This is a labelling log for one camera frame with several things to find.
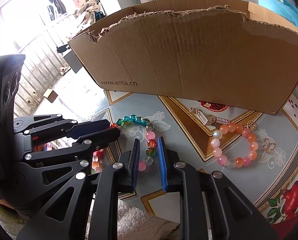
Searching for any blue floral quilt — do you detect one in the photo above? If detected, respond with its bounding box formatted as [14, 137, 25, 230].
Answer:
[258, 0, 298, 28]

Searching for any wheelchair with clothes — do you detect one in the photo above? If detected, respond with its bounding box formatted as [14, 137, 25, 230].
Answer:
[74, 0, 106, 29]

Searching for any grey cabinet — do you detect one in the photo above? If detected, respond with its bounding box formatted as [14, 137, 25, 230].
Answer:
[63, 49, 83, 74]

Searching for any multicolour bead bracelet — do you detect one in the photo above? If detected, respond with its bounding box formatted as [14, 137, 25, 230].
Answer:
[91, 114, 158, 174]

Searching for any small cardboard box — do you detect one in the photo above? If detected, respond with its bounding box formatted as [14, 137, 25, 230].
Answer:
[43, 89, 58, 103]

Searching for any white fleece sleeve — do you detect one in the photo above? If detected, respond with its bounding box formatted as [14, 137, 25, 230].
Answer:
[0, 200, 179, 239]

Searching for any gold butterfly earring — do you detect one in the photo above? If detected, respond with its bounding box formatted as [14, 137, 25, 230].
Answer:
[261, 138, 276, 154]

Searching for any fruit pattern tablecloth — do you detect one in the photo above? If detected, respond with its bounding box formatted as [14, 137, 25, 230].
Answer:
[92, 83, 298, 229]

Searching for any pink orange bead bracelet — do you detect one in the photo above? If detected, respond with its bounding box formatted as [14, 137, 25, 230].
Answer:
[210, 122, 260, 169]

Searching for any brown cardboard box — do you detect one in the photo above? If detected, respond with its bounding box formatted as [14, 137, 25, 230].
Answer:
[69, 0, 298, 114]

